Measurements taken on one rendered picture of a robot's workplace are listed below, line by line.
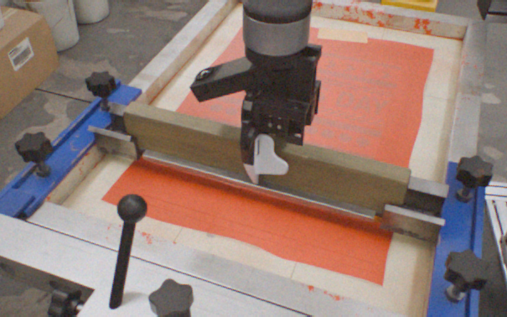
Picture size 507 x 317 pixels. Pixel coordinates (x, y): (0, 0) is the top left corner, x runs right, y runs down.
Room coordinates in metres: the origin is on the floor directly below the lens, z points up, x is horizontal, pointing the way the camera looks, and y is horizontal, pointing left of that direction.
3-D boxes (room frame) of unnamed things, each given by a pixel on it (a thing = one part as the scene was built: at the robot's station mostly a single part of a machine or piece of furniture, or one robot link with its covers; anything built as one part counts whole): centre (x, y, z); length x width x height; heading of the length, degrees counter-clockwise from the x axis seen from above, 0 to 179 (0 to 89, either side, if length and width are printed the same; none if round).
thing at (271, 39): (0.52, -0.03, 1.23); 0.08 x 0.08 x 0.05
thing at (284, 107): (0.51, -0.03, 1.15); 0.09 x 0.08 x 0.12; 69
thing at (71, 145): (0.59, 0.26, 0.97); 0.30 x 0.05 x 0.07; 159
